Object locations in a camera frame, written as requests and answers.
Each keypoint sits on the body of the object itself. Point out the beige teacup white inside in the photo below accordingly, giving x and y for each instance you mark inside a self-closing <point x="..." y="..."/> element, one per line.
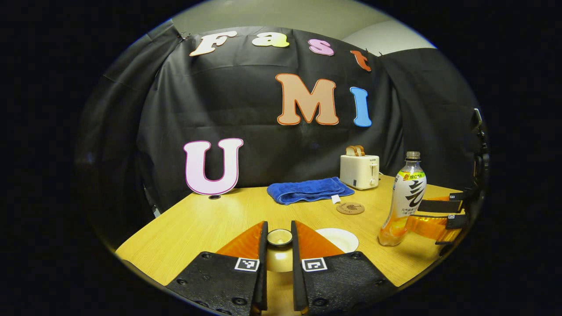
<point x="340" y="239"/>

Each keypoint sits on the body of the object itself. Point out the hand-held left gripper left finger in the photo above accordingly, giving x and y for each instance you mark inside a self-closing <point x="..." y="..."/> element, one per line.
<point x="263" y="285"/>

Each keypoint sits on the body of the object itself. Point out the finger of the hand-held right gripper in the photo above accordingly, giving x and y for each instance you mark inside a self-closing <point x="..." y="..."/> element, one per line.
<point x="456" y="222"/>
<point x="439" y="206"/>

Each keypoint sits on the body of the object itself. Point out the black backdrop cloth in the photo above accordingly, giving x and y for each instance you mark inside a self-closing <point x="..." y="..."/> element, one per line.
<point x="246" y="109"/>

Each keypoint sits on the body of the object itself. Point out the blue towel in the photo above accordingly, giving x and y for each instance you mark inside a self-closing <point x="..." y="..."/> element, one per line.
<point x="307" y="190"/>

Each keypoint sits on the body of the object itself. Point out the round cork coaster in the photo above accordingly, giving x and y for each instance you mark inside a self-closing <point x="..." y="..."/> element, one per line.
<point x="350" y="208"/>

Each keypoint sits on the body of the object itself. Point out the clear water bottle white label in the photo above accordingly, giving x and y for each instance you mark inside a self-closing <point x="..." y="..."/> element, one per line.
<point x="408" y="193"/>

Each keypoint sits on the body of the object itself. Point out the toast bread slice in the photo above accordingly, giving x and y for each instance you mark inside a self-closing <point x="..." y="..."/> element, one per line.
<point x="361" y="150"/>
<point x="350" y="151"/>

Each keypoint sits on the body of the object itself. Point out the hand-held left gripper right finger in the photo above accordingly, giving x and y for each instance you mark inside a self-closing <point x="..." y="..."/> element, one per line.
<point x="297" y="285"/>

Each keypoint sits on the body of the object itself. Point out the white toaster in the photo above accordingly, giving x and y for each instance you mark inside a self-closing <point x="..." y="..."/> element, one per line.
<point x="358" y="172"/>

